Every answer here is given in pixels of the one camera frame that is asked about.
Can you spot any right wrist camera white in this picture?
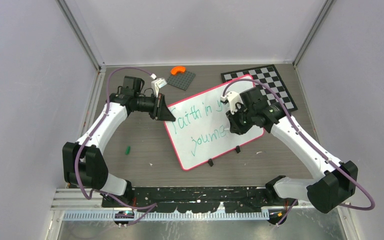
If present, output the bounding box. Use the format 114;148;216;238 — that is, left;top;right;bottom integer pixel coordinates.
220;91;243;115

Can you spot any grey studded baseplate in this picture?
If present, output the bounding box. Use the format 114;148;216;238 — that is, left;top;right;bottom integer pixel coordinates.
167;70;196;91

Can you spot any whiteboard with pink frame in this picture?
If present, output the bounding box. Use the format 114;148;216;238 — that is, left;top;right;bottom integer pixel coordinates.
164;74;265;171

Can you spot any aluminium slotted rail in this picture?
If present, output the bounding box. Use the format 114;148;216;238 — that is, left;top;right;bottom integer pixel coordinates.
62;209;270;222

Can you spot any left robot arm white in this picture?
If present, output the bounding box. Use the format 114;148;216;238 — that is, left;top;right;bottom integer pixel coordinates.
62;74;176;207

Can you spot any orange curved piece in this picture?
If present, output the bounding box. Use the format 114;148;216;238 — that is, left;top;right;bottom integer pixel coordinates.
170;66;186;76

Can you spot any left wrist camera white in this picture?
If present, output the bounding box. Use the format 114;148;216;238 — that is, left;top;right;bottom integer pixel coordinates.
150;73;168;96

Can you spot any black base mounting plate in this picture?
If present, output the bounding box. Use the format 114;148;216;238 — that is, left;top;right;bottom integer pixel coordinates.
101;186;295;214

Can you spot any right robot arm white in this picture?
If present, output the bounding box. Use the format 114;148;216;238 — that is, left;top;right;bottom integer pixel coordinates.
220;87;358;214

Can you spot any black white chessboard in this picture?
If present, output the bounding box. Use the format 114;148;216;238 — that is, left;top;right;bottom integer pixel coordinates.
220;64;298;112

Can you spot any green marker cap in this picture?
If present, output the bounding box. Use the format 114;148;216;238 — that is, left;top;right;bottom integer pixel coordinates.
125;146;131;155

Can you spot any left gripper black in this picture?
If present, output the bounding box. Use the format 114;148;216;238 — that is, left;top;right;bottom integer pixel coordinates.
135;92;176;122

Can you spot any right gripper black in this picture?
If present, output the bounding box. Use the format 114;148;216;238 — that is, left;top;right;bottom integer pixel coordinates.
226;103;256;135

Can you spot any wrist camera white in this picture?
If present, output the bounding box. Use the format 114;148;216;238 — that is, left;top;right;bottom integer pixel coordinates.
220;91;243;115
150;73;168;96

